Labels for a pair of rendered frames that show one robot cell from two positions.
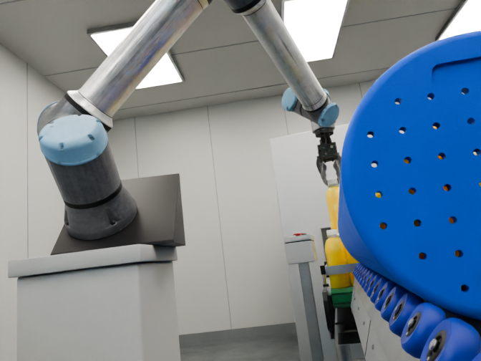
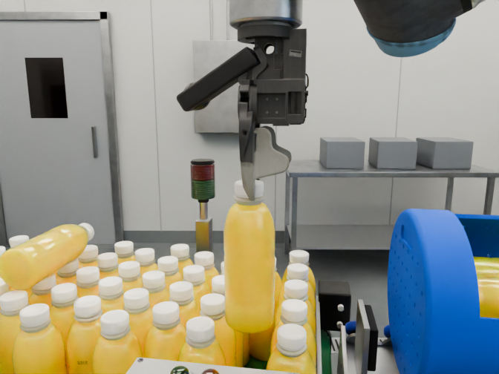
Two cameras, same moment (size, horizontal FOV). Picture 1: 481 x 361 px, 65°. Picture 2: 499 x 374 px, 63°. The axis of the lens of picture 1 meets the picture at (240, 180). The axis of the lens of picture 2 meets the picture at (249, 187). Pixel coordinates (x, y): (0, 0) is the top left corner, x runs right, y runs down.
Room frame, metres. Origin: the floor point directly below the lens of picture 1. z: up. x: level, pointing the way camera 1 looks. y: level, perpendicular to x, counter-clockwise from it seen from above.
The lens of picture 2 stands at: (1.50, 0.18, 1.40)
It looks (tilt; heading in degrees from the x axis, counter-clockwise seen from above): 12 degrees down; 266
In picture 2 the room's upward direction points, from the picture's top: straight up
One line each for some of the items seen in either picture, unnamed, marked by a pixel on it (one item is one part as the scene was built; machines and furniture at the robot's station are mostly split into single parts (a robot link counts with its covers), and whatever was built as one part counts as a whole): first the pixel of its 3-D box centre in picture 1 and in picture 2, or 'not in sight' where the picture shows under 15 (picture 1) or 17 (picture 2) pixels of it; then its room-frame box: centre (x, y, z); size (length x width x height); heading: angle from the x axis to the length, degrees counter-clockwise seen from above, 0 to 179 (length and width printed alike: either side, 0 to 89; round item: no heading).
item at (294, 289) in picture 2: not in sight; (295, 289); (1.38, -0.45, 1.09); 0.04 x 0.04 x 0.02
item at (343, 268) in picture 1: (386, 263); (318, 355); (1.34, -0.46, 0.96); 0.40 x 0.01 x 0.03; 77
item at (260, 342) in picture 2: not in sight; (266, 309); (1.42, -0.57, 0.99); 0.07 x 0.07 x 0.19
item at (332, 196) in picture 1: (337, 208); (249, 259); (1.47, -0.36, 1.19); 0.07 x 0.07 x 0.19
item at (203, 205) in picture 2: not in sight; (203, 190); (1.55, -0.88, 1.18); 0.06 x 0.06 x 0.16
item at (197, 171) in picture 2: not in sight; (203, 171); (1.55, -0.88, 1.23); 0.06 x 0.06 x 0.04
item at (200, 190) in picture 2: not in sight; (203, 188); (1.55, -0.88, 1.18); 0.06 x 0.06 x 0.05
